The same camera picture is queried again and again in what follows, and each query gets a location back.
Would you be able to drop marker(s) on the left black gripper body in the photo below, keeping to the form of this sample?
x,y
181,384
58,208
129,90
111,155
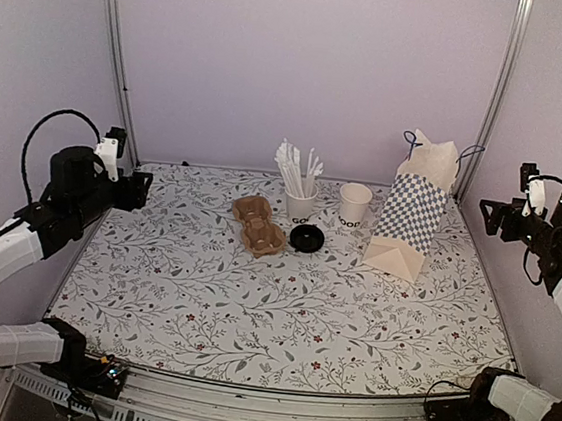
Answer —
x,y
129,198

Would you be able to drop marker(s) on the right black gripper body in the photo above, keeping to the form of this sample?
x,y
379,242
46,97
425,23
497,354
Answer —
x,y
512,232

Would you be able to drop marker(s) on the checkered paper takeout bag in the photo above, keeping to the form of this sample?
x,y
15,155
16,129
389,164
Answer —
x,y
414,207

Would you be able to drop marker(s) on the brown cardboard cup carrier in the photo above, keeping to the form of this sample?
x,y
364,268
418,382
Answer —
x,y
260,235

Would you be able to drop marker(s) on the white paper coffee cup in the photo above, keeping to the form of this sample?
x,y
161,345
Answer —
x,y
355,199

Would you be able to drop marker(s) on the black plastic cup lid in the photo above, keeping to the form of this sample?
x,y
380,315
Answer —
x,y
306,238

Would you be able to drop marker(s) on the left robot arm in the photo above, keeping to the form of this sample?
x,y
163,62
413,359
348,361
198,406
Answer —
x,y
83,187

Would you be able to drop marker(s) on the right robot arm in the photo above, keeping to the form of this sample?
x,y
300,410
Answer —
x,y
526,222

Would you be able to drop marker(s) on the floral patterned table mat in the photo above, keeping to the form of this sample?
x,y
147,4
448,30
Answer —
x,y
172,287

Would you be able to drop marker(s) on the bundle of white wrapped straws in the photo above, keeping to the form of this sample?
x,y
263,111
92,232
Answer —
x,y
299,179

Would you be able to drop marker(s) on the white cup holding straws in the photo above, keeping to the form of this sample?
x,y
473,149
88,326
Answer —
x,y
299,210

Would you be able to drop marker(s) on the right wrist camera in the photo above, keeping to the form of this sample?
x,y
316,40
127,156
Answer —
x,y
532,186

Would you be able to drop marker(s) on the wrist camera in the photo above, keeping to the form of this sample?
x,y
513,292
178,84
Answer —
x,y
532,186
110,149

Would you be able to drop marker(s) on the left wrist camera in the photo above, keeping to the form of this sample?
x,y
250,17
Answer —
x,y
110,149

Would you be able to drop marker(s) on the right aluminium frame post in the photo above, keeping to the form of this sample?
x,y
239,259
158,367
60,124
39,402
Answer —
x,y
510,58

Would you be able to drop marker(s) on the aluminium frame post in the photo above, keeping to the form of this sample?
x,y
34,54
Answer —
x,y
510,58
121,84

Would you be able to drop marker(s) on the left aluminium frame post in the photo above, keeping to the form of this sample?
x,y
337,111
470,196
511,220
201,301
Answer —
x,y
121,84

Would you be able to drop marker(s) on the front aluminium rail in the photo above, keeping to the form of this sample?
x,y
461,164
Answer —
x,y
28,395

